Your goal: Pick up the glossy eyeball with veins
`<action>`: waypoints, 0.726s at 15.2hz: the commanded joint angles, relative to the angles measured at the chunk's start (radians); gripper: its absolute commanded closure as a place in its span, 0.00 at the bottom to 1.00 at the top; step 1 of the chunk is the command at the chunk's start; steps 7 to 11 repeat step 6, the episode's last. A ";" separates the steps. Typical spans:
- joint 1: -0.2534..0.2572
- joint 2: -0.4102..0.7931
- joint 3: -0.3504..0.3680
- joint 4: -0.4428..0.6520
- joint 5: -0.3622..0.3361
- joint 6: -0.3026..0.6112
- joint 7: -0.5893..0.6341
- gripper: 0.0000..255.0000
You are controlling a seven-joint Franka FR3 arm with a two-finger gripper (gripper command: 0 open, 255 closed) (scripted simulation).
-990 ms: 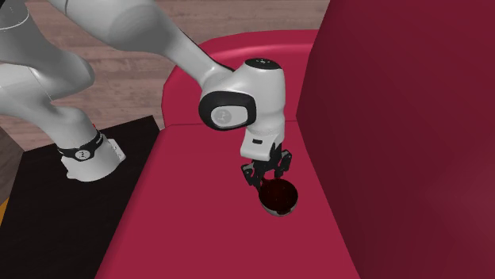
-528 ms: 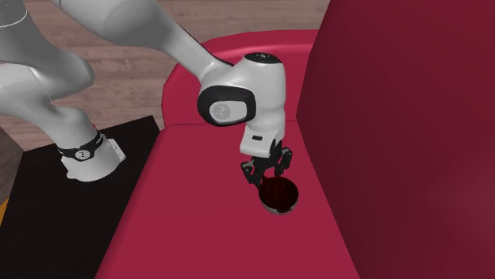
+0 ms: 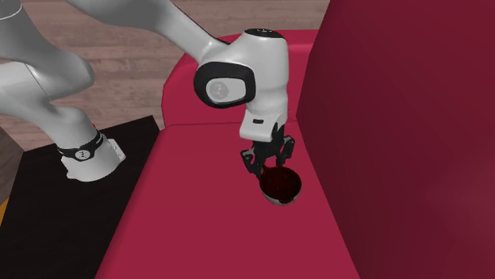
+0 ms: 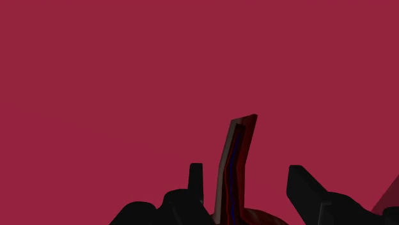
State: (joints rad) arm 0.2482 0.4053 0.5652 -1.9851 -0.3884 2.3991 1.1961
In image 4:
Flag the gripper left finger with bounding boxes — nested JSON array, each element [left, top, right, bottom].
[[109, 162, 217, 225]]

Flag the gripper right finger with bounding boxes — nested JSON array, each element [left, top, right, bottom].
[[286, 164, 399, 225]]

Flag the dark red tall flat object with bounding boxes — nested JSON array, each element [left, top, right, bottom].
[[212, 113, 290, 225]]

